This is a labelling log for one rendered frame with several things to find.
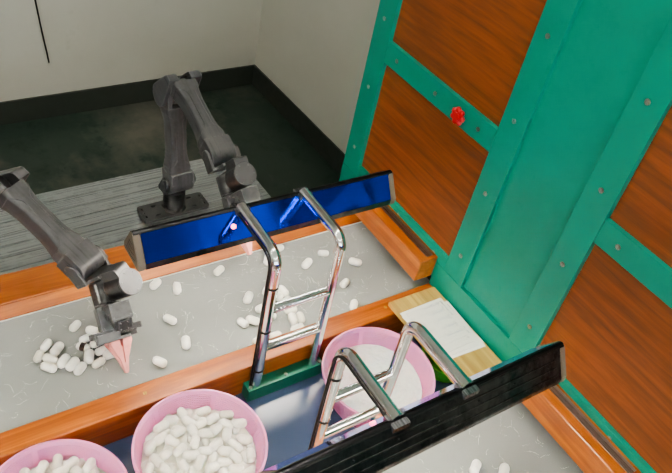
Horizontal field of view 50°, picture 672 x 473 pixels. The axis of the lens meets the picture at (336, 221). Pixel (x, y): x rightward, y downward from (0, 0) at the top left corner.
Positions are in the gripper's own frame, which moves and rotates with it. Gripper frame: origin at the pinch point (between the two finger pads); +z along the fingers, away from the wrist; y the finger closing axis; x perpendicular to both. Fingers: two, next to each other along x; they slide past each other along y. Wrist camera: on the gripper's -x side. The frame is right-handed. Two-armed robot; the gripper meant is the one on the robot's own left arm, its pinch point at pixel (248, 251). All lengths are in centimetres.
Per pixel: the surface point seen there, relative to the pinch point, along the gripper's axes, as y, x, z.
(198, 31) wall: 79, 169, -120
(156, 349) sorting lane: -27.6, 1.2, 15.7
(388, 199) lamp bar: 26.3, -25.5, -2.3
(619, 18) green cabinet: 46, -83, -20
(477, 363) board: 38, -26, 41
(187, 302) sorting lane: -15.7, 8.1, 7.8
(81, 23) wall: 20, 160, -126
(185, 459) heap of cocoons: -33, -17, 37
